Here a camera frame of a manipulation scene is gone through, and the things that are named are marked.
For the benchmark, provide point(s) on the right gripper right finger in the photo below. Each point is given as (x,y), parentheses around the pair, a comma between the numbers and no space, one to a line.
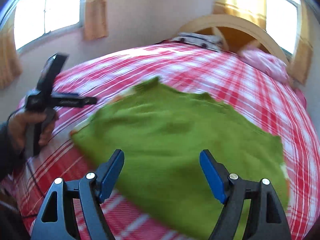
(266,217)

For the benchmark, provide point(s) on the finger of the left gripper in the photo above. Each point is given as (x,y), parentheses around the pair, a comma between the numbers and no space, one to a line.
(71,100)

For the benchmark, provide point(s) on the yellow curtain at side window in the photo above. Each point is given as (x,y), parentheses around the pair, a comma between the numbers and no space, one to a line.
(95,19)

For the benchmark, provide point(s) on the yellow curtain behind headboard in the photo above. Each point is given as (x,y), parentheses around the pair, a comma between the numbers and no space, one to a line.
(252,10)

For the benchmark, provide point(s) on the pink pillow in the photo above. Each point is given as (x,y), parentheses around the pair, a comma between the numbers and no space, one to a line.
(266,63)

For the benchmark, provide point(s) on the yellow curtain right of window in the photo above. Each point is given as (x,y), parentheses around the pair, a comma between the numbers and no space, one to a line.
(301,60)

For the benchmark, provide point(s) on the cream wooden headboard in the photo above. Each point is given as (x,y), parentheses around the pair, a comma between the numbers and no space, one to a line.
(236,33)

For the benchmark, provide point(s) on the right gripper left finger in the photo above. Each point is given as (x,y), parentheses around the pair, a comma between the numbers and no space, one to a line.
(56,218)

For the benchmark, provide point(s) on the grey white folded blanket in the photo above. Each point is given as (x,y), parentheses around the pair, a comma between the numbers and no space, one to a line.
(210,42)

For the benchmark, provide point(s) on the window behind bed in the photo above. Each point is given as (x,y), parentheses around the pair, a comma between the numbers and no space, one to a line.
(282,22)

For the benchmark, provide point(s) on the red white plaid bedspread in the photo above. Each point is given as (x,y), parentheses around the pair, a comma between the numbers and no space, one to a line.
(268,104)

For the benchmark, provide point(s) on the side window with grey frame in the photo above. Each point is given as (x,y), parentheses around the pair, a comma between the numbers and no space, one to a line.
(36,18)

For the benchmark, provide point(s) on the green orange striped knit sweater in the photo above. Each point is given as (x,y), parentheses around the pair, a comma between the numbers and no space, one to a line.
(162,132)

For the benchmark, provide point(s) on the pink cloth beside bed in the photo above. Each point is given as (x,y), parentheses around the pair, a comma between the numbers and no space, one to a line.
(301,97)

